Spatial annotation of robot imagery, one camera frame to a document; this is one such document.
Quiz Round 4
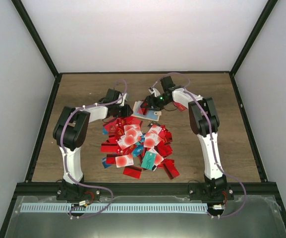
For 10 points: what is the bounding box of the white red circle card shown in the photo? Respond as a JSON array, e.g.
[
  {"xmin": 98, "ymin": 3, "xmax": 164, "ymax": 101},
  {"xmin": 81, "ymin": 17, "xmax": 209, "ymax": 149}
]
[{"xmin": 144, "ymin": 132, "xmax": 162, "ymax": 148}]

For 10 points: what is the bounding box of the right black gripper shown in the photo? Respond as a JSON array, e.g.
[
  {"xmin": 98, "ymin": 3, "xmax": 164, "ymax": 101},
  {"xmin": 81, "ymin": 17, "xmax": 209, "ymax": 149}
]
[{"xmin": 145, "ymin": 94, "xmax": 172, "ymax": 112}]

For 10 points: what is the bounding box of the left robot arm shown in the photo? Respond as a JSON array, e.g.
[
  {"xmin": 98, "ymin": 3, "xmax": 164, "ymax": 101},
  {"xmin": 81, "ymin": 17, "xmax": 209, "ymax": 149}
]
[{"xmin": 53, "ymin": 89, "xmax": 133, "ymax": 200}]

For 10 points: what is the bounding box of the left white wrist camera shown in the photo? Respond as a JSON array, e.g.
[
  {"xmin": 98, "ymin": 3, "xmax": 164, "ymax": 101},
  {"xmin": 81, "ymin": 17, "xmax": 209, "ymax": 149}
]
[{"xmin": 117, "ymin": 93, "xmax": 128, "ymax": 106}]

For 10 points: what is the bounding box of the beige leather card holder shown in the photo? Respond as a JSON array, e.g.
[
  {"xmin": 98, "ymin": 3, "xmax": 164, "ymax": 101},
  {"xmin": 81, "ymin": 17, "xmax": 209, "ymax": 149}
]
[{"xmin": 132, "ymin": 101, "xmax": 162, "ymax": 121}]

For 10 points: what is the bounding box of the white pink gradient card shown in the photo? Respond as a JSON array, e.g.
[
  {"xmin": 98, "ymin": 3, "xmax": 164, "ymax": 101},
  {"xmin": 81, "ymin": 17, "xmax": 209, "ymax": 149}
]
[{"xmin": 117, "ymin": 128, "xmax": 142, "ymax": 150}]

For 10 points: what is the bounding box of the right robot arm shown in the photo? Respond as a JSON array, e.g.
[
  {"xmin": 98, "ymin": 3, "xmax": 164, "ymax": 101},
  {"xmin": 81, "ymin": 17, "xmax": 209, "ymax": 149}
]
[{"xmin": 141, "ymin": 76, "xmax": 227, "ymax": 200}]

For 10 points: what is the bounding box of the lone red VIP card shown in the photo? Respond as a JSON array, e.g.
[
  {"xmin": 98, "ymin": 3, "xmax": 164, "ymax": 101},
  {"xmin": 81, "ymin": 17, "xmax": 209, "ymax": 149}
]
[{"xmin": 174, "ymin": 102, "xmax": 187, "ymax": 112}]

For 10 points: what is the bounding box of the black front frame rail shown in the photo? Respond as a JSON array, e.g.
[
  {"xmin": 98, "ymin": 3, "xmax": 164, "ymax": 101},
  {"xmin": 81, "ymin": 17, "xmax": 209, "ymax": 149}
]
[{"xmin": 15, "ymin": 181, "xmax": 278, "ymax": 199}]

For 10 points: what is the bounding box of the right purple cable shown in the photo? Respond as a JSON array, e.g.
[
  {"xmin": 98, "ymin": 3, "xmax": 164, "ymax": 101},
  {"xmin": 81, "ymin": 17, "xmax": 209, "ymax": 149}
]
[{"xmin": 151, "ymin": 72, "xmax": 247, "ymax": 219}]

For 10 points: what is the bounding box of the light blue cable duct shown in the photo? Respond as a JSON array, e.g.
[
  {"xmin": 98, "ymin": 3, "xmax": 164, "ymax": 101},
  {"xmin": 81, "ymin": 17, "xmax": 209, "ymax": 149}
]
[{"xmin": 20, "ymin": 203, "xmax": 208, "ymax": 214}]

